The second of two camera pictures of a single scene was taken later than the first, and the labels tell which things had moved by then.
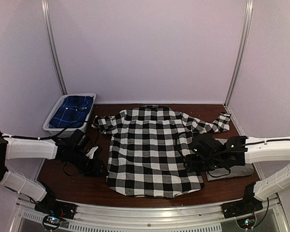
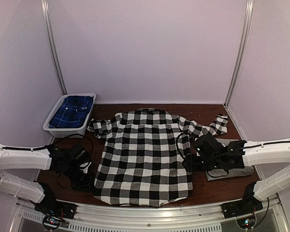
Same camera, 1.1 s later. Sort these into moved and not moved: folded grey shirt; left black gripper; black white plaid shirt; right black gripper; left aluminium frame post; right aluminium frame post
Moved: black white plaid shirt; left black gripper
Not moved: left aluminium frame post; right aluminium frame post; folded grey shirt; right black gripper
